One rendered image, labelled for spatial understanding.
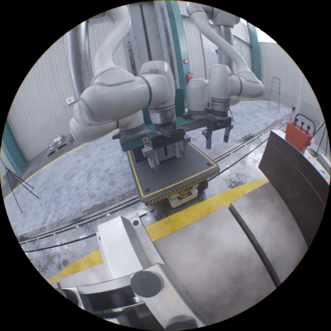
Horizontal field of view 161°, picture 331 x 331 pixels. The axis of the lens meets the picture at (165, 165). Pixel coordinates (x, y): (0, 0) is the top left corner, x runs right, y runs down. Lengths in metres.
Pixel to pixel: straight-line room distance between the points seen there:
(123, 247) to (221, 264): 0.49
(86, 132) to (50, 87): 6.45
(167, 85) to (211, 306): 0.90
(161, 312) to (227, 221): 0.60
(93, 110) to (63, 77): 6.47
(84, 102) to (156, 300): 0.45
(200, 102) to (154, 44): 0.53
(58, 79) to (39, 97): 1.31
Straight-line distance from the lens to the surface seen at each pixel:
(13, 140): 8.62
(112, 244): 0.62
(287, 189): 1.03
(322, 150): 4.02
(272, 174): 1.08
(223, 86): 0.52
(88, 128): 0.54
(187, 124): 0.75
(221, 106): 0.53
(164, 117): 0.38
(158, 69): 0.36
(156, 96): 0.33
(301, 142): 0.91
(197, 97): 0.78
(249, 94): 0.59
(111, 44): 0.41
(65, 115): 6.57
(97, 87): 0.27
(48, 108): 6.92
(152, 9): 1.13
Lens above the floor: 0.98
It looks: 40 degrees down
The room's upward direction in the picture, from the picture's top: 10 degrees counter-clockwise
